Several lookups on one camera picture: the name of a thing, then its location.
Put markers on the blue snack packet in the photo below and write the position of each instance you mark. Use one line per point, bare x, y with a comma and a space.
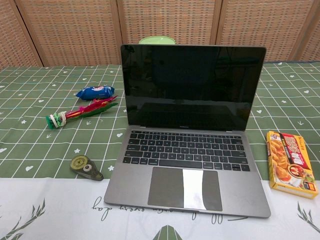
96, 92

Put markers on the red yellow snack wrapper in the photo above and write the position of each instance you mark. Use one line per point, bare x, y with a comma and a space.
82, 112

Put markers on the green plastic bucket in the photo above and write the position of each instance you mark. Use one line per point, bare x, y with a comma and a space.
156, 40

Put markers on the silver grey laptop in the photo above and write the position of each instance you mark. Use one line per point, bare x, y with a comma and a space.
190, 87

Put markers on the yellow curry box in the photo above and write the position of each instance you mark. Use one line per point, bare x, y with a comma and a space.
287, 162

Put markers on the woven bamboo screen panel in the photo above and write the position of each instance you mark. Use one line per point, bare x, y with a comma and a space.
170, 20
315, 51
75, 32
262, 30
12, 37

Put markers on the green grid tablecloth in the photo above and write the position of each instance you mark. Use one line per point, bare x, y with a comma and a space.
50, 200

